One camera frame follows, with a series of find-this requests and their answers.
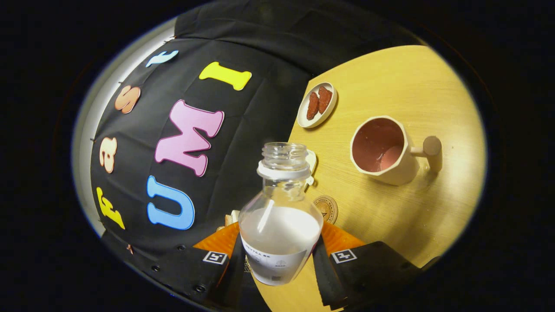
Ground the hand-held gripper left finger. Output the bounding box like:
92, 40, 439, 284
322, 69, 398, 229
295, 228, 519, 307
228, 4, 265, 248
145, 222, 273, 312

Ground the clear juice bottle white label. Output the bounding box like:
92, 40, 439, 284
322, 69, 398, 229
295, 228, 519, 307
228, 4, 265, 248
238, 142, 324, 286

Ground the cream toaster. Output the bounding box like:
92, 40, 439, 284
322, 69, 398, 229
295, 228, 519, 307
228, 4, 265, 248
217, 210, 240, 231

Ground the small cream patterned dish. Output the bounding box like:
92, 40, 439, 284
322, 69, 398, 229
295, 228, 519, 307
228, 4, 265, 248
304, 149, 318, 191

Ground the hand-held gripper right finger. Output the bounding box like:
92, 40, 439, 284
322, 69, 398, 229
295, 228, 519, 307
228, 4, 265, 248
311, 222, 424, 311

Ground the round brown coaster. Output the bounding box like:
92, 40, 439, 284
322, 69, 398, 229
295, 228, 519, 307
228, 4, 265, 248
313, 195, 339, 224

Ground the white round plate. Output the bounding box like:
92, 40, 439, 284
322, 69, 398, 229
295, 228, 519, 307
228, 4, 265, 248
297, 82, 338, 129

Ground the black backdrop cloth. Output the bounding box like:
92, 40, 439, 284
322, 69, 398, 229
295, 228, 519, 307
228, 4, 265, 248
89, 0, 430, 299

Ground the wooden table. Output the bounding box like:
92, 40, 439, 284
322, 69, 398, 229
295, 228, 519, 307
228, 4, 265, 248
251, 45, 487, 312

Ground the cream cup pink inside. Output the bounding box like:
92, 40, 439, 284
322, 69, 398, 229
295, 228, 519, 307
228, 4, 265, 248
350, 115, 443, 186

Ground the reddish brown meat piece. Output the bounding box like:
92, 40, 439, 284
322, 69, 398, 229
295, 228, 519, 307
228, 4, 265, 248
307, 91, 320, 120
318, 86, 333, 114

